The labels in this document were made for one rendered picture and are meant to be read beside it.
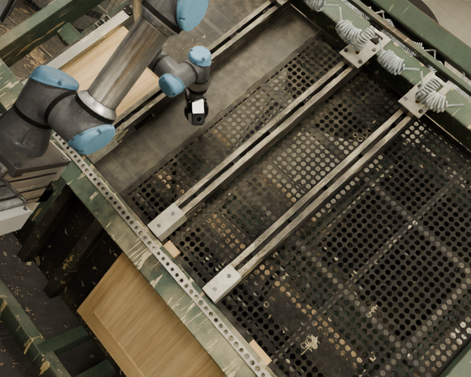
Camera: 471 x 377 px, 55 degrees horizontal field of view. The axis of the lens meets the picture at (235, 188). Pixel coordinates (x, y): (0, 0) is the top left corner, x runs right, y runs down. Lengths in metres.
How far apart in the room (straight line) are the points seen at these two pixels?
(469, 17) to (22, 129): 6.12
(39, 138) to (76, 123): 0.16
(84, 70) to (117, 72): 0.88
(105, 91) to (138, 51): 0.13
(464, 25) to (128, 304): 5.75
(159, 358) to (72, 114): 1.13
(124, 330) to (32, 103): 1.11
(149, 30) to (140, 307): 1.19
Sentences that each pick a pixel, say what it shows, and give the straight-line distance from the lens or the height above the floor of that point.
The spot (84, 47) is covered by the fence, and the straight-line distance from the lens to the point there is 2.12.
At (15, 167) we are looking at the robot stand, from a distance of 1.31.
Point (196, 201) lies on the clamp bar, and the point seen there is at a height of 1.08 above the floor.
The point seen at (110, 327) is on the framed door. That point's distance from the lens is 2.12.
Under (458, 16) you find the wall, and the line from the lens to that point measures 6.84.
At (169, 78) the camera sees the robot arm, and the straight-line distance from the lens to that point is 1.49.
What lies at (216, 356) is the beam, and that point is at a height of 0.82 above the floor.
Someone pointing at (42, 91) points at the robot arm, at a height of 1.22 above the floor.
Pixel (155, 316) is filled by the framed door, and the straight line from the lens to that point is 1.97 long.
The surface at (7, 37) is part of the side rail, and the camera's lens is 2.28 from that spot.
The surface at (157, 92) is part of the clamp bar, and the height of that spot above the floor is 1.24.
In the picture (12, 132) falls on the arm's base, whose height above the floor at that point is 1.08.
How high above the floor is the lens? 1.71
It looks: 18 degrees down
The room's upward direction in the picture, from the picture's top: 40 degrees clockwise
